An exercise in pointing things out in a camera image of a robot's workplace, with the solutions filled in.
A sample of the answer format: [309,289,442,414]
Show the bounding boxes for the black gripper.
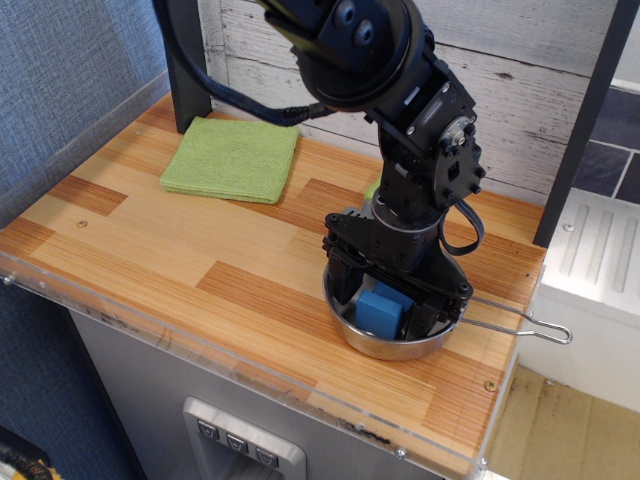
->
[323,213,473,340]

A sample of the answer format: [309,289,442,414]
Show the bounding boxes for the blue block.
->
[355,282,414,340]

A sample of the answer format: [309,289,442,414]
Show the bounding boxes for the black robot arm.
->
[263,1,485,340]

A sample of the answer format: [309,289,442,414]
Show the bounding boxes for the yellow black object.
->
[1,427,56,480]

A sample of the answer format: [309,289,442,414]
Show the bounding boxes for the green folded cloth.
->
[160,117,299,205]

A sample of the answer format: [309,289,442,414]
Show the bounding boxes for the white ridged appliance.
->
[518,189,639,410]

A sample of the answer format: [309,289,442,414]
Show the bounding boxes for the silver button panel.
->
[183,397,307,479]

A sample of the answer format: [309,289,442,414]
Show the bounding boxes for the clear acrylic edge guard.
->
[1,254,516,479]

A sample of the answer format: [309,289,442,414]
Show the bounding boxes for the grey spatula green handle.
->
[343,179,381,218]

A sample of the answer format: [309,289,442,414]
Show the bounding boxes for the steel pot with wire handle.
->
[323,267,573,361]

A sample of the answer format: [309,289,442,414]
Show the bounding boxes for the dark left post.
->
[165,0,212,134]

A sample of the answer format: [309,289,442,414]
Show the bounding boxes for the dark post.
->
[533,0,639,248]
[165,0,212,134]

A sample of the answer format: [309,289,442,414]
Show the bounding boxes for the dark right post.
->
[533,0,639,248]

